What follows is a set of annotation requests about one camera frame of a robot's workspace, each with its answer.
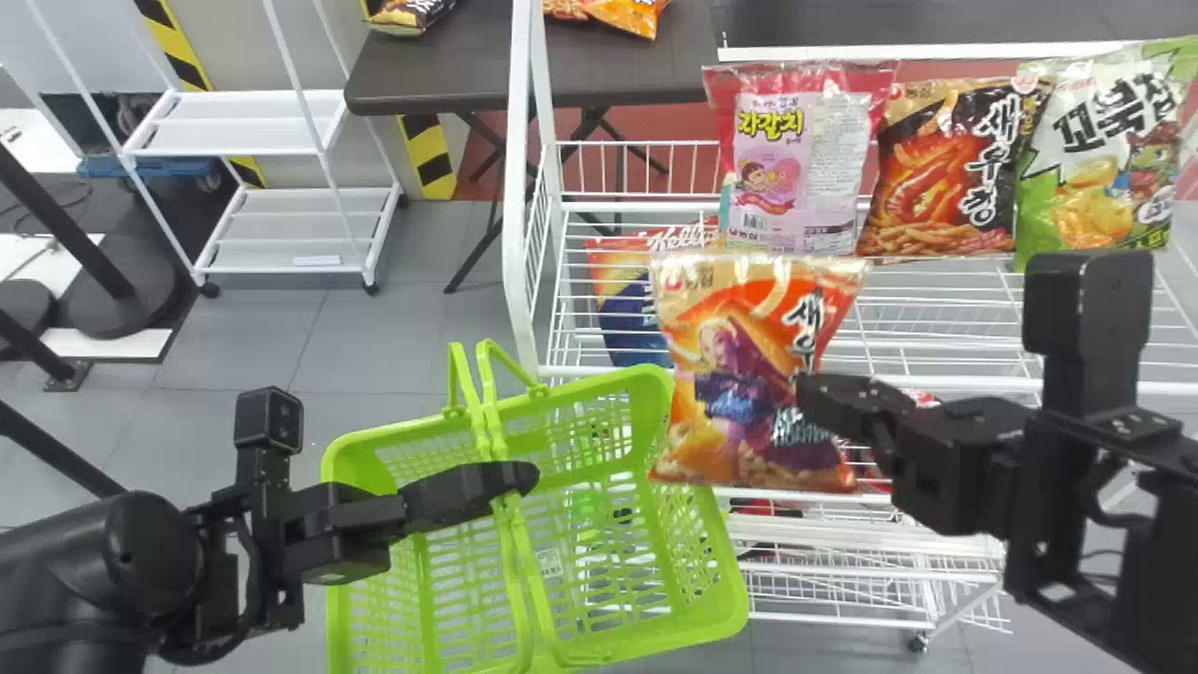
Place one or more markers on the red blue cereal bag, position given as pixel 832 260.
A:
pixel 622 300

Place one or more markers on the red snack packet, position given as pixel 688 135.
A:
pixel 763 508

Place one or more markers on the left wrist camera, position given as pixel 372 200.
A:
pixel 269 418

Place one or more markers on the green basket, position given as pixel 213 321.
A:
pixel 599 524

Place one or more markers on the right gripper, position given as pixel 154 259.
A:
pixel 955 468

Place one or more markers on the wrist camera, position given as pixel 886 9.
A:
pixel 269 418
pixel 1086 309

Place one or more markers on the yellow black striped post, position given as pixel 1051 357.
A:
pixel 182 56
pixel 429 154

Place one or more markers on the black orange snack packet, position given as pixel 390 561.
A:
pixel 945 168

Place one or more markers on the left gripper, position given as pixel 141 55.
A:
pixel 337 538

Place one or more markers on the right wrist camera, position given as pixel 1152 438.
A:
pixel 1086 309

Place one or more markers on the pink snack packet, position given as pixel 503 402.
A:
pixel 796 159

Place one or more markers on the dark side table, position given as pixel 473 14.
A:
pixel 449 65

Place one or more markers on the white shelf trolley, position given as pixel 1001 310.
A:
pixel 262 122

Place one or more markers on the green snack packet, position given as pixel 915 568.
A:
pixel 1104 159

